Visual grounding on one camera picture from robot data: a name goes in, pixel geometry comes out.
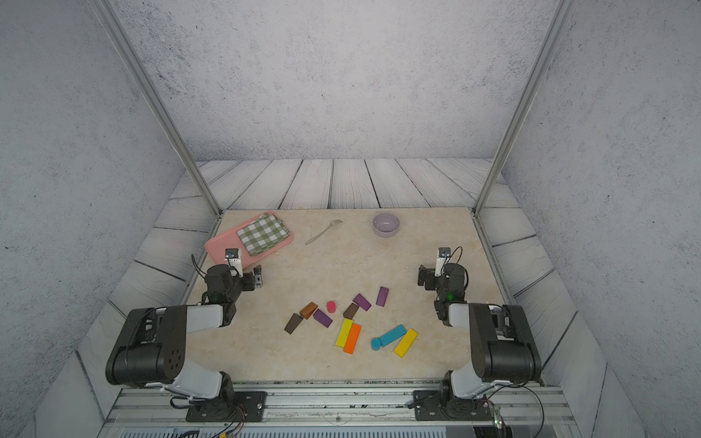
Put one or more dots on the lilac bowl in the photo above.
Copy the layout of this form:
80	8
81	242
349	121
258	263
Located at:
386	225

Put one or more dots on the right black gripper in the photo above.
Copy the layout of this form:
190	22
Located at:
428	273

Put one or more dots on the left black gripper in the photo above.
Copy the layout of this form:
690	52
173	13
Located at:
250	285

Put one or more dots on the green checkered cloth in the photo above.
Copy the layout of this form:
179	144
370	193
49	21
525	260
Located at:
263	234

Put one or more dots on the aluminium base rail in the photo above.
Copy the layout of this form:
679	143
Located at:
374	408

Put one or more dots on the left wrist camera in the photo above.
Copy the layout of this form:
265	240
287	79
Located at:
233	259

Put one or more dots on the orange brown block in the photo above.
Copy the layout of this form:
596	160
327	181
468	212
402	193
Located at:
308	310

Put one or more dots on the orange long block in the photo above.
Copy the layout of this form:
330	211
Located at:
352	339

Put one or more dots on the yellow long block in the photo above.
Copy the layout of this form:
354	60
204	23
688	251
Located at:
406	343
344	333

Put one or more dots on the yellow long block right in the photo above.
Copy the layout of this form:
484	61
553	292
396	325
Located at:
406	343

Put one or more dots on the right aluminium frame post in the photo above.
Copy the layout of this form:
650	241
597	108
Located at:
538	71

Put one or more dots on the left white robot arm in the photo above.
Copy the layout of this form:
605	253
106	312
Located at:
150	350

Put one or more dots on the left aluminium frame post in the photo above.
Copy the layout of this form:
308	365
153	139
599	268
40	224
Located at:
128	55

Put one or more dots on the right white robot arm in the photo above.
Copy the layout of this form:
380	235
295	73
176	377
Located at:
503	350

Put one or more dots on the yellow long block left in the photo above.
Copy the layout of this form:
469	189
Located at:
344	333

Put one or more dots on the purple wedge block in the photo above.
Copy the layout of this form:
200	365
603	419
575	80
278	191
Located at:
362	302
322	318

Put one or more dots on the teal cylinder block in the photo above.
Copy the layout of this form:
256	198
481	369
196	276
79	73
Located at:
389	337

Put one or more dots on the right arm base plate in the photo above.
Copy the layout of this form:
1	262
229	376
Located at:
435	406

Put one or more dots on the aluminium frame post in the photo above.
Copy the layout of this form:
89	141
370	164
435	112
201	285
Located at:
128	55
538	71

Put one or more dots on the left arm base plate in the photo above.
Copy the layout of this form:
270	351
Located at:
231	407

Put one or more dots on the dark brown block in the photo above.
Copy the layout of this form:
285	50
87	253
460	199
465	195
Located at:
293	323
351	311

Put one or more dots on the pink plastic tray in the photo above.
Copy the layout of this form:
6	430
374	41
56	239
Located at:
216	246

